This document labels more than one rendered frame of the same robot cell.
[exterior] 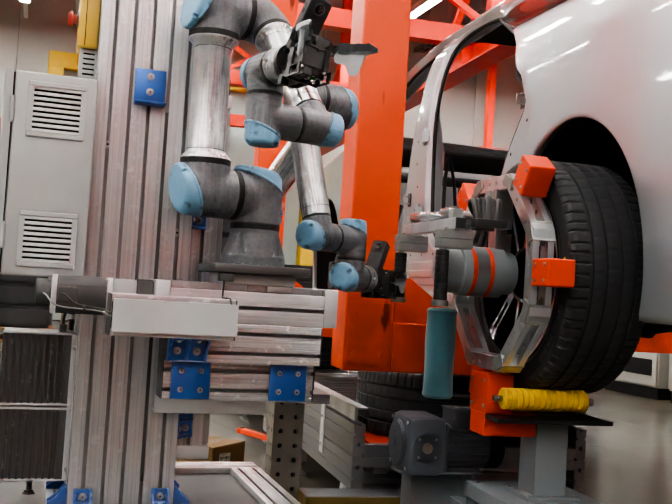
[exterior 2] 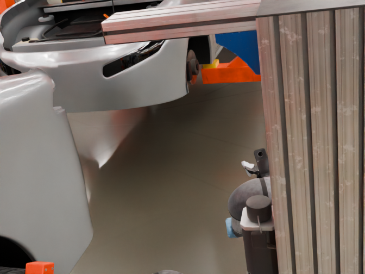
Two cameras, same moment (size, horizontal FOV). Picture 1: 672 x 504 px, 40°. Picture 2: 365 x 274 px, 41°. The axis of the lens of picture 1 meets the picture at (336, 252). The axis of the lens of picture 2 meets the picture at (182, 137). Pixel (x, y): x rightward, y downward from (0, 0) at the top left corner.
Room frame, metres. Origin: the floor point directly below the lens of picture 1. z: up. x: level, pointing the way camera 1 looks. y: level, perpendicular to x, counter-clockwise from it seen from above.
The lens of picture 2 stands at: (3.26, 0.77, 2.22)
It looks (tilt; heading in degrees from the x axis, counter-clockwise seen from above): 25 degrees down; 215
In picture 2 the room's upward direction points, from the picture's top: 10 degrees counter-clockwise
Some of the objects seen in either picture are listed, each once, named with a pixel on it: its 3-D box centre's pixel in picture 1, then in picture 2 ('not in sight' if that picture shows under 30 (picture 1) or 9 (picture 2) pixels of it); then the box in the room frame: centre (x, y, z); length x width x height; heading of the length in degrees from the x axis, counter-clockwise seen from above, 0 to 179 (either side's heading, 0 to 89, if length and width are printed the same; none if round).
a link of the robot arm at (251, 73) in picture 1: (265, 72); not in sight; (1.90, 0.17, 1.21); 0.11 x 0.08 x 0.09; 32
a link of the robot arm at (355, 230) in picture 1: (348, 239); not in sight; (2.46, -0.03, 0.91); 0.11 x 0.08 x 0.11; 136
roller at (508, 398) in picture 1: (543, 399); not in sight; (2.53, -0.59, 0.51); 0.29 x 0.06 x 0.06; 104
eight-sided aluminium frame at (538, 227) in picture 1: (497, 273); not in sight; (2.62, -0.46, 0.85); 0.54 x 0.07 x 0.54; 14
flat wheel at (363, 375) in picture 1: (444, 399); not in sight; (3.50, -0.44, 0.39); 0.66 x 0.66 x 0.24
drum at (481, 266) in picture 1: (474, 271); not in sight; (2.60, -0.39, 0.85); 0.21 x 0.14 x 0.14; 104
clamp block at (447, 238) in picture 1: (454, 238); not in sight; (2.41, -0.30, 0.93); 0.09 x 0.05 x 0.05; 104
